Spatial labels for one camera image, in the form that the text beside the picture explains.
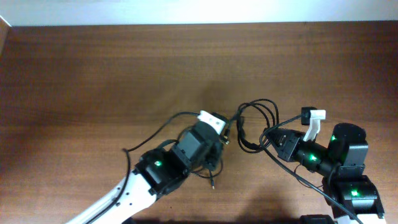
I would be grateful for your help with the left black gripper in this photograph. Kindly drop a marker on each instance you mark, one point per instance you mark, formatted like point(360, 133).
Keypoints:
point(217, 154)

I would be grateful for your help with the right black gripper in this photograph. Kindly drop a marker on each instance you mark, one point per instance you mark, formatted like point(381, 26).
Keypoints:
point(286, 150)

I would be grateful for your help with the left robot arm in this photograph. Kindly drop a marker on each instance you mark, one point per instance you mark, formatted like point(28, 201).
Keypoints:
point(159, 172)

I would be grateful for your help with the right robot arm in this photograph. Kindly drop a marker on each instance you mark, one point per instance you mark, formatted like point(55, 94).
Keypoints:
point(351, 195)

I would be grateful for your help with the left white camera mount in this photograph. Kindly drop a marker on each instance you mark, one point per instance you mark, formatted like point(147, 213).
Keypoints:
point(216, 123)

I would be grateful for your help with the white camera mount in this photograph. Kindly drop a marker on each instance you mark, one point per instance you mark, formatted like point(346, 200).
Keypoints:
point(216, 123)
point(314, 124)

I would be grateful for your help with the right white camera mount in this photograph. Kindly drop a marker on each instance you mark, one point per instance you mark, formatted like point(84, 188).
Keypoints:
point(314, 124)

